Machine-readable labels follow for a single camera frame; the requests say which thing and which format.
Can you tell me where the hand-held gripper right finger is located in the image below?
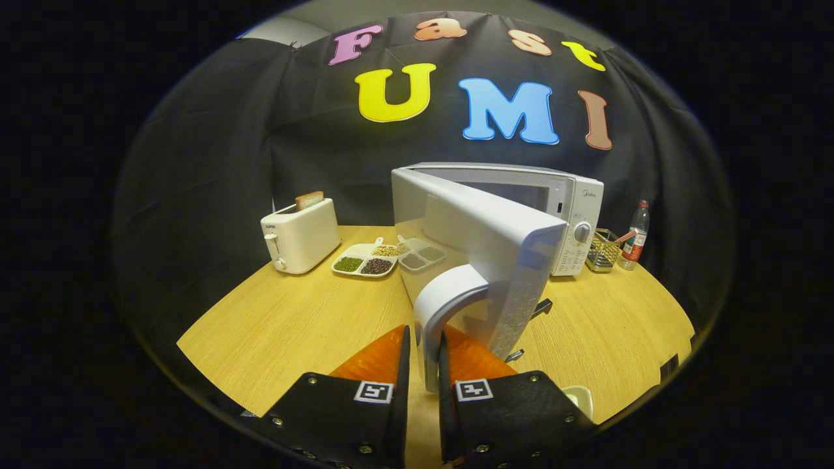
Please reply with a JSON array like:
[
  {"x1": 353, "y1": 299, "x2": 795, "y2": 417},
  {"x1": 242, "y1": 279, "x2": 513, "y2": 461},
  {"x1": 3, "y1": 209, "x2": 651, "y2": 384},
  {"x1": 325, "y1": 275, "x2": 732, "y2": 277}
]
[{"x1": 438, "y1": 324, "x2": 599, "y2": 466}]

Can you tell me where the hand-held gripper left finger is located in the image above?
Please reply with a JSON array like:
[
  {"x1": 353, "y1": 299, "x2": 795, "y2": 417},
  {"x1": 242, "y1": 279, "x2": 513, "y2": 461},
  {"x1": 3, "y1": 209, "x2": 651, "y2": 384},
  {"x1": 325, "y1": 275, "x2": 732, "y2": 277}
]
[{"x1": 241, "y1": 324, "x2": 412, "y2": 469}]

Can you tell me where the white microwave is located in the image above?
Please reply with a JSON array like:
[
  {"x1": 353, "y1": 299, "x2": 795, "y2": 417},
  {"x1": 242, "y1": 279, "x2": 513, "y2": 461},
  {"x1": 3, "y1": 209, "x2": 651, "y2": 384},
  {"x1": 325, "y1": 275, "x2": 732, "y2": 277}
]
[{"x1": 391, "y1": 162, "x2": 605, "y2": 393}]

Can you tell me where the white plate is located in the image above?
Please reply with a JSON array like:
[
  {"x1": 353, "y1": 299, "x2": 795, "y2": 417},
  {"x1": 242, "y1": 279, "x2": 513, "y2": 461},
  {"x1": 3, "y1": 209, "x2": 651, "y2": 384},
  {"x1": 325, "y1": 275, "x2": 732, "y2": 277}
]
[{"x1": 562, "y1": 386, "x2": 594, "y2": 421}]

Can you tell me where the white divided tray of beans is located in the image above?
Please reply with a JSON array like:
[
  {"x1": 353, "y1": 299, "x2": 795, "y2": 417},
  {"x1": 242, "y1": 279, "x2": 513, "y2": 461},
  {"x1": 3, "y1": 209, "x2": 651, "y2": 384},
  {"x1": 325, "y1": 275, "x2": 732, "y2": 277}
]
[{"x1": 331, "y1": 237, "x2": 399, "y2": 279}]

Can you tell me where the cream toaster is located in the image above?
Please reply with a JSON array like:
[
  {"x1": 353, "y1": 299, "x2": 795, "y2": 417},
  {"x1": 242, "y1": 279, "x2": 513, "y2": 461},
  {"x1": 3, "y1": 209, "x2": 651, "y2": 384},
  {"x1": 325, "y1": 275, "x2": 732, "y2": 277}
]
[{"x1": 261, "y1": 197, "x2": 341, "y2": 275}]

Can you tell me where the clear water bottle red label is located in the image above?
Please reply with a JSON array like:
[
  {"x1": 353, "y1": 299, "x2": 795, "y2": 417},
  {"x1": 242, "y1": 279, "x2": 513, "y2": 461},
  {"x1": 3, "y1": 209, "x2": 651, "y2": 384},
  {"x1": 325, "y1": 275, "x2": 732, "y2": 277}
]
[{"x1": 618, "y1": 199, "x2": 651, "y2": 271}]

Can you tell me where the metal wire basket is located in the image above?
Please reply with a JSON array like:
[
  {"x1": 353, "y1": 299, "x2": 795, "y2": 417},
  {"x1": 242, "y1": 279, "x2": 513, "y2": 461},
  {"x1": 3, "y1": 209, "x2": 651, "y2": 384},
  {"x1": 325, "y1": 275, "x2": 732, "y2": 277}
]
[{"x1": 585, "y1": 228, "x2": 623, "y2": 273}]

